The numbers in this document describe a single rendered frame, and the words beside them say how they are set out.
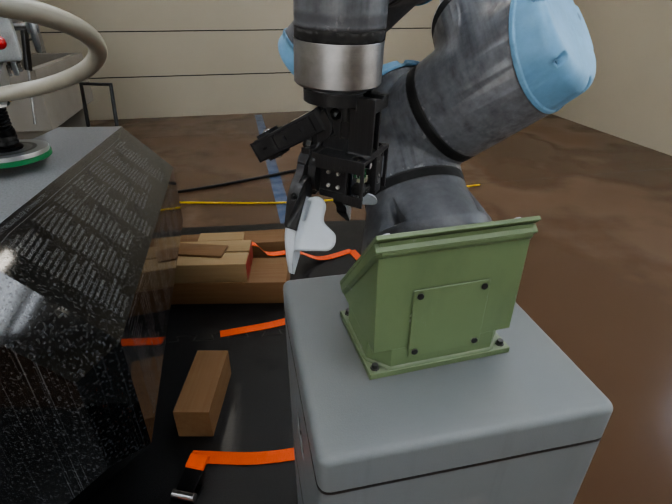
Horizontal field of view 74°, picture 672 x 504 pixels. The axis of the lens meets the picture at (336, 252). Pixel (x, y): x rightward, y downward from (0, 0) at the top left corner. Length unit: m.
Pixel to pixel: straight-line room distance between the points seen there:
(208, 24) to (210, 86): 0.71
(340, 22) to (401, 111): 0.22
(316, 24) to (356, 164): 0.13
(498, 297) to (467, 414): 0.16
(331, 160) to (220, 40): 5.78
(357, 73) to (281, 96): 5.90
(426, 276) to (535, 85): 0.25
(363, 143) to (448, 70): 0.17
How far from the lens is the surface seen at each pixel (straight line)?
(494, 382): 0.68
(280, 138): 0.53
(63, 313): 1.16
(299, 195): 0.49
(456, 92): 0.59
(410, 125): 0.62
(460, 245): 0.57
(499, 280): 0.64
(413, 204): 0.59
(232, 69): 6.27
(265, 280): 2.19
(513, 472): 0.71
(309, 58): 0.46
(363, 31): 0.45
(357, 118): 0.48
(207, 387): 1.69
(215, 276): 2.20
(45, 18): 0.80
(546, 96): 0.59
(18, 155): 1.59
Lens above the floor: 1.31
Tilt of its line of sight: 29 degrees down
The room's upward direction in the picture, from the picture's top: straight up
